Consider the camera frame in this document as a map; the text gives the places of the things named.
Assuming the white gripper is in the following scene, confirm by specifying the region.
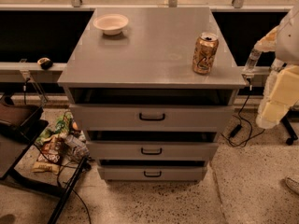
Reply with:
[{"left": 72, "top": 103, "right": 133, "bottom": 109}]
[{"left": 256, "top": 65, "right": 299, "bottom": 129}]

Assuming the grey top drawer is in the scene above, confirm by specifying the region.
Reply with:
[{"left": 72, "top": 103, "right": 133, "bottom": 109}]
[{"left": 70, "top": 105, "right": 234, "bottom": 133}]

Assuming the grey drawer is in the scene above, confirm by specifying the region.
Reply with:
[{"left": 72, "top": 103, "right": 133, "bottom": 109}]
[
  {"left": 97, "top": 167, "right": 207, "bottom": 181},
  {"left": 87, "top": 141, "right": 218, "bottom": 161},
  {"left": 70, "top": 105, "right": 234, "bottom": 133}
]

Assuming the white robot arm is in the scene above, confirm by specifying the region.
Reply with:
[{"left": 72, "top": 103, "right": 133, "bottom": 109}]
[{"left": 254, "top": 4, "right": 299, "bottom": 129}]

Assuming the grey drawer cabinet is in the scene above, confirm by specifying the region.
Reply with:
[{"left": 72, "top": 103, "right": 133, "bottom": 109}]
[{"left": 58, "top": 7, "right": 245, "bottom": 168}]

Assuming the grey bottom drawer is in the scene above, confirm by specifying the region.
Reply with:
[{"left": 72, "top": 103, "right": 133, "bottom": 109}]
[{"left": 97, "top": 167, "right": 207, "bottom": 181}]

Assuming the grey middle drawer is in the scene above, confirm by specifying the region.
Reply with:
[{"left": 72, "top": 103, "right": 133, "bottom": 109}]
[{"left": 87, "top": 141, "right": 218, "bottom": 161}]

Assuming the black chair base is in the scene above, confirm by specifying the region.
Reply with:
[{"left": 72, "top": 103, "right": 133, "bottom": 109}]
[{"left": 281, "top": 110, "right": 299, "bottom": 146}]

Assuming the clear plastic water bottle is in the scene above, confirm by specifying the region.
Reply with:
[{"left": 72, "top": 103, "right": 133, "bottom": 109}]
[{"left": 242, "top": 49, "right": 262, "bottom": 77}]

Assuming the white shoe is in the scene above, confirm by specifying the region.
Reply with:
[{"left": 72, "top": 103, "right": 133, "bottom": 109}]
[{"left": 285, "top": 175, "right": 299, "bottom": 195}]

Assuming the gold soda can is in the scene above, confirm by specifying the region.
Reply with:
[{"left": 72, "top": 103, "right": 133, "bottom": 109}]
[{"left": 192, "top": 32, "right": 219, "bottom": 75}]

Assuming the white bowl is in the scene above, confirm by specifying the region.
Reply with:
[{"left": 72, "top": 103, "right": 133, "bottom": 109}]
[{"left": 93, "top": 14, "right": 129, "bottom": 35}]

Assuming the crumpled clear plastic bottle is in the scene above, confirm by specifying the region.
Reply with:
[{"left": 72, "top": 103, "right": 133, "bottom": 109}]
[{"left": 64, "top": 134, "right": 90, "bottom": 161}]

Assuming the green snack bag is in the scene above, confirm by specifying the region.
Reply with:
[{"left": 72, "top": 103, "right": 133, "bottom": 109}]
[{"left": 36, "top": 111, "right": 73, "bottom": 145}]

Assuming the black yellow tape measure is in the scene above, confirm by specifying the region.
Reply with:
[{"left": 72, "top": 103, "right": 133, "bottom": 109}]
[{"left": 37, "top": 57, "right": 53, "bottom": 70}]

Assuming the black metal stand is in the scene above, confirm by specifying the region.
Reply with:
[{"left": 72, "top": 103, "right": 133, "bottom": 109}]
[{"left": 0, "top": 93, "right": 90, "bottom": 224}]

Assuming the black power adapter cable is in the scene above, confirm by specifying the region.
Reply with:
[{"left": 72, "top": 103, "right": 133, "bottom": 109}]
[{"left": 221, "top": 77, "right": 266, "bottom": 148}]

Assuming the black floor cable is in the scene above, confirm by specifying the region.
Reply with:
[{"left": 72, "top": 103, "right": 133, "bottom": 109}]
[{"left": 33, "top": 143, "right": 93, "bottom": 224}]

